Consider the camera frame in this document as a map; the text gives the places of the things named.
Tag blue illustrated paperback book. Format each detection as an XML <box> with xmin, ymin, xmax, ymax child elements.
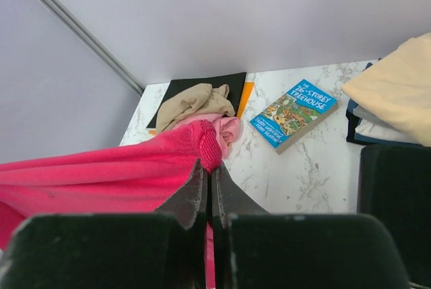
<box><xmin>249</xmin><ymin>79</ymin><xmax>338</xmax><ymax>154</ymax></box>

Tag beige t shirt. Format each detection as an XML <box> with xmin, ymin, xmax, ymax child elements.
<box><xmin>156</xmin><ymin>83</ymin><xmax>236</xmax><ymax>133</ymax></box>

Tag black notebook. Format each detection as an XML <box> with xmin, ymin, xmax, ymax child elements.
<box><xmin>147</xmin><ymin>72</ymin><xmax>246</xmax><ymax>133</ymax></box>

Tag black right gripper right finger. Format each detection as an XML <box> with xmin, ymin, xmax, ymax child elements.
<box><xmin>211</xmin><ymin>166</ymin><xmax>409</xmax><ymax>288</ymax></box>

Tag black pink drawer organizer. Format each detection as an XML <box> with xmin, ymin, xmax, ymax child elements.
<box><xmin>357</xmin><ymin>145</ymin><xmax>430</xmax><ymax>287</ymax></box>

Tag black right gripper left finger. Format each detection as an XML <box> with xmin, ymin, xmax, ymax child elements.
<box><xmin>1</xmin><ymin>162</ymin><xmax>206</xmax><ymax>288</ymax></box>

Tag magenta t shirt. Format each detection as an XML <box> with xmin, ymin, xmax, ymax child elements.
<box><xmin>0</xmin><ymin>119</ymin><xmax>224</xmax><ymax>289</ymax></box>

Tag light pink t shirt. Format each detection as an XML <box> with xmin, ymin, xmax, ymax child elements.
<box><xmin>173</xmin><ymin>113</ymin><xmax>242</xmax><ymax>158</ymax></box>

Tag cream yellow t shirt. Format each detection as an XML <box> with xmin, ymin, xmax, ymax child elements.
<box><xmin>341</xmin><ymin>33</ymin><xmax>430</xmax><ymax>147</ymax></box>

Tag navy white folded cloth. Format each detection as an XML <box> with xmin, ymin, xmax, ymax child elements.
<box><xmin>347</xmin><ymin>63</ymin><xmax>423</xmax><ymax>146</ymax></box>

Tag left aluminium frame post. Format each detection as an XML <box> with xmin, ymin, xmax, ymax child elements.
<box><xmin>40</xmin><ymin>0</ymin><xmax>145</xmax><ymax>94</ymax></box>

